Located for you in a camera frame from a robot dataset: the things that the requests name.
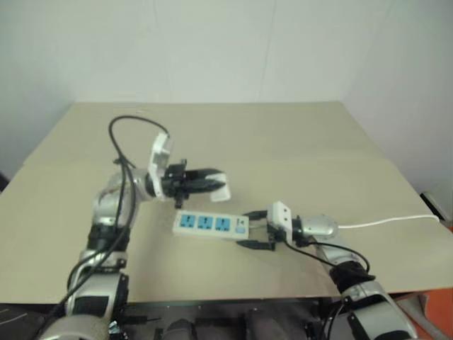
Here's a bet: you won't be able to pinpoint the orange object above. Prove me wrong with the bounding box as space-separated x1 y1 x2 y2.
423 290 453 340

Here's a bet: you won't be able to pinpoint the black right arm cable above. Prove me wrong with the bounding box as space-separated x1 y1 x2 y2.
281 240 377 340

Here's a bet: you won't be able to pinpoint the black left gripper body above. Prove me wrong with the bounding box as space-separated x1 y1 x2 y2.
161 158 191 210

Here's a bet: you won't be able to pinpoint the white power strip blue sockets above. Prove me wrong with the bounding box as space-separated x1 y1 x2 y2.
172 210 252 244

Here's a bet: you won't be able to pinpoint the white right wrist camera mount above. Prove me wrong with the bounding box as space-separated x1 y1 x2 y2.
265 200 295 246

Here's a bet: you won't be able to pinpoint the white charger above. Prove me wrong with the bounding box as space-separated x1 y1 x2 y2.
209 171 232 204

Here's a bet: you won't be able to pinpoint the white power strip cord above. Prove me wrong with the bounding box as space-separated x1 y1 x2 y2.
338 213 441 230

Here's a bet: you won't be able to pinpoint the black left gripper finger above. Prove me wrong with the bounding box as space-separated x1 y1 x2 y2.
185 166 228 181
186 179 227 196

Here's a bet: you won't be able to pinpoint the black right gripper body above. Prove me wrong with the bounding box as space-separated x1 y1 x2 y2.
265 220 287 251

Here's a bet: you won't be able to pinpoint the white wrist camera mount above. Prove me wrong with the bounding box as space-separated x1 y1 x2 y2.
265 200 295 246
147 131 176 203

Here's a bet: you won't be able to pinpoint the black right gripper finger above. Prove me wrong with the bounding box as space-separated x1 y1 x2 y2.
241 210 270 224
236 239 275 252

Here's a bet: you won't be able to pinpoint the grey box with dark edge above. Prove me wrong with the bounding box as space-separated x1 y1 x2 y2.
420 191 453 225

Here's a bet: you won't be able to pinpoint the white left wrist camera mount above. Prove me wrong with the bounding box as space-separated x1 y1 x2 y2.
147 131 176 203

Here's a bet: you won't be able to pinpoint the dark rounded shape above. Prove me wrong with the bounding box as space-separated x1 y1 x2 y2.
161 317 200 340

